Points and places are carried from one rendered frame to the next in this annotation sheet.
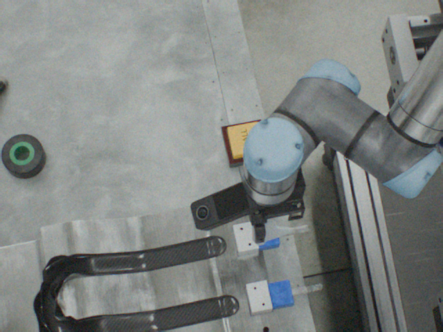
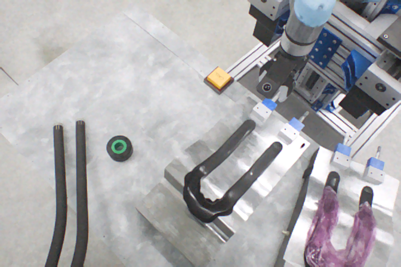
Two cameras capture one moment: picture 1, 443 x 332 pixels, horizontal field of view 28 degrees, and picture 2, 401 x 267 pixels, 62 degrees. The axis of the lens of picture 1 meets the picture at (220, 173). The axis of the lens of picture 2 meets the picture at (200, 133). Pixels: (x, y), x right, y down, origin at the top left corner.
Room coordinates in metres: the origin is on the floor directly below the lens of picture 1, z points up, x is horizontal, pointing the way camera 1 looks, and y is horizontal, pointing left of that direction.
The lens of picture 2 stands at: (0.15, 0.44, 1.83)
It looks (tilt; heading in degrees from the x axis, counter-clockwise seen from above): 66 degrees down; 318
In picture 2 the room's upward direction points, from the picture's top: 6 degrees clockwise
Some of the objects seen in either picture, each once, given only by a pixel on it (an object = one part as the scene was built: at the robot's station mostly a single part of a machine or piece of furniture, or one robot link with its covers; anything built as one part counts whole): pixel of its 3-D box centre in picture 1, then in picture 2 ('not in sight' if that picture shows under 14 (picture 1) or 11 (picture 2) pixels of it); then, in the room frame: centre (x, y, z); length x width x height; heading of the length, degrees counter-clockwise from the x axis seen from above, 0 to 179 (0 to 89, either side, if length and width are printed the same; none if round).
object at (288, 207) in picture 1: (271, 191); (289, 58); (0.41, -0.08, 1.15); 0.09 x 0.08 x 0.12; 101
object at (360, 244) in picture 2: not in sight; (342, 233); (-0.02, 0.02, 0.90); 0.26 x 0.18 x 0.08; 118
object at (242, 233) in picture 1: (271, 235); (269, 104); (0.41, -0.09, 0.89); 0.13 x 0.05 x 0.05; 101
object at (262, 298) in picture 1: (285, 293); (296, 124); (0.30, -0.11, 0.89); 0.13 x 0.05 x 0.05; 101
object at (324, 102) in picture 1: (327, 109); not in sight; (0.47, -0.14, 1.30); 0.11 x 0.11 x 0.08; 52
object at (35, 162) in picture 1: (23, 156); (120, 148); (0.59, 0.38, 0.82); 0.08 x 0.08 x 0.04
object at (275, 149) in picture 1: (273, 155); (309, 13); (0.41, -0.07, 1.31); 0.09 x 0.08 x 0.11; 142
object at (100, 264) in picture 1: (133, 292); (233, 168); (0.30, 0.15, 0.92); 0.35 x 0.16 x 0.09; 101
